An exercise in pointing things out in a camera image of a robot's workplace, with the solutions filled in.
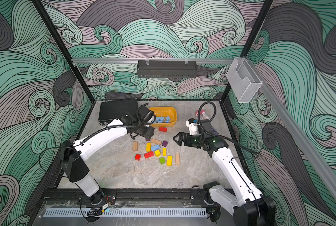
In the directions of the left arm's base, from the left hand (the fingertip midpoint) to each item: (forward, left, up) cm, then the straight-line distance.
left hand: (149, 130), depth 80 cm
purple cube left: (+3, +3, -17) cm, 17 cm away
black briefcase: (+33, +37, -21) cm, 54 cm away
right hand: (-6, -17, +1) cm, 18 cm away
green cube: (-11, -7, -17) cm, 22 cm away
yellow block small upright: (-5, -9, -17) cm, 20 cm away
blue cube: (+21, -11, -15) cm, 28 cm away
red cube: (-9, +8, -16) cm, 20 cm away
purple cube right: (0, -9, -17) cm, 19 cm away
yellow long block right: (-11, -12, -17) cm, 23 cm away
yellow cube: (-7, -5, -16) cm, 18 cm away
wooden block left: (-1, +11, -17) cm, 20 cm away
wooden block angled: (+2, -3, -17) cm, 17 cm away
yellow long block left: (-2, +2, -18) cm, 18 cm away
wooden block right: (-11, -17, -17) cm, 26 cm away
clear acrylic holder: (+25, -57, +17) cm, 65 cm away
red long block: (-7, +2, -19) cm, 20 cm away
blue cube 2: (+18, -10, -16) cm, 26 cm away
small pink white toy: (+27, -39, -15) cm, 50 cm away
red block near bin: (+13, -8, -17) cm, 23 cm away
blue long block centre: (-2, -3, -17) cm, 18 cm away
